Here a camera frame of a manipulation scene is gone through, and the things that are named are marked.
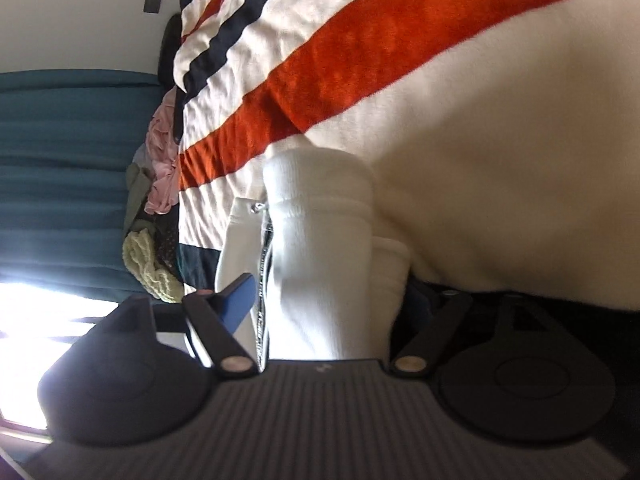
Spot olive green cloth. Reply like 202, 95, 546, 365
124, 162, 157, 233

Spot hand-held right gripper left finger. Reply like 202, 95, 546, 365
106, 274, 255, 376

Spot pink garment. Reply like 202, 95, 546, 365
144, 87, 184, 216

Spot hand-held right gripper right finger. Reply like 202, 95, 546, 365
390, 290, 547, 376

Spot pale yellow knitted blanket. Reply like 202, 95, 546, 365
122, 227, 186, 304

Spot black framed window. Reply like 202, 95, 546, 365
0, 280, 128, 431

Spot blue curtain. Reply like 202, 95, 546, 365
0, 70, 168, 292

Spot cream pants with patterned tape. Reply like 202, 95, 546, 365
215, 5, 640, 361

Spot striped orange navy white blanket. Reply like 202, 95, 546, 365
172, 0, 640, 292

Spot black sofa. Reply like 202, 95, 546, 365
156, 12, 184, 92

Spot dark patterned cloth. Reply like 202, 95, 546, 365
150, 210, 182, 283

